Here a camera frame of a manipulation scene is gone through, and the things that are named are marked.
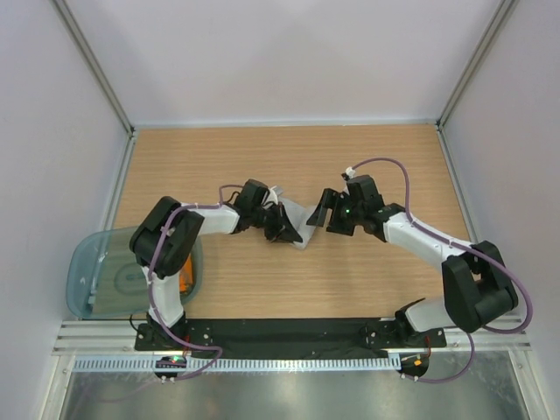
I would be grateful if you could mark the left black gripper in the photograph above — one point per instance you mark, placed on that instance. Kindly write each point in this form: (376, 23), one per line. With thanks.
(288, 233)

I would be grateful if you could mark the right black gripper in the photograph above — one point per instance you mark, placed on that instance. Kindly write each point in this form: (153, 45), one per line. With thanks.
(332, 199)

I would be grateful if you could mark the orange grey patterned towel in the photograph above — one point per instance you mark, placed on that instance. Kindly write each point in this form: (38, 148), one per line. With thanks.
(186, 278)

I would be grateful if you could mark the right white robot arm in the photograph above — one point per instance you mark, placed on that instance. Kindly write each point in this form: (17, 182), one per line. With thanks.
(475, 289)

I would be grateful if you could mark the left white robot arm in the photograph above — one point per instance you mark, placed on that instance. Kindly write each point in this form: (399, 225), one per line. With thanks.
(164, 240)

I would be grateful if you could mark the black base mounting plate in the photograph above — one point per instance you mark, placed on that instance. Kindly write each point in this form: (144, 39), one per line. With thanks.
(306, 338)

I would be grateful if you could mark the blue translucent plastic tray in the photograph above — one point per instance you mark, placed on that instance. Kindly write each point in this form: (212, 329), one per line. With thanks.
(105, 281)

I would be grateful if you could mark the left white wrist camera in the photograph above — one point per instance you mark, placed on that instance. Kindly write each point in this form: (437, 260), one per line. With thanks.
(274, 193)

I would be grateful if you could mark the white slotted cable duct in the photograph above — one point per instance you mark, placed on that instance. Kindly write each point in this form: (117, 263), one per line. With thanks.
(172, 364)

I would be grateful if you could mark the aluminium rail front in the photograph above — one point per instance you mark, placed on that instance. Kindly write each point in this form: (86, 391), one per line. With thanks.
(85, 337)

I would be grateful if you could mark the right aluminium frame post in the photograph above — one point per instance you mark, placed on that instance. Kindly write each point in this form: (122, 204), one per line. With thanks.
(492, 31)

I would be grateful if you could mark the aluminium frame post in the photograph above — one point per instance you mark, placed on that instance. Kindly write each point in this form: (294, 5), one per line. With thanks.
(492, 31)
(77, 35)

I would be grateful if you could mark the left aluminium frame post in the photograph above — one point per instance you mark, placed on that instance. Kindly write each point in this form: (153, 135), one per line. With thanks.
(77, 35)

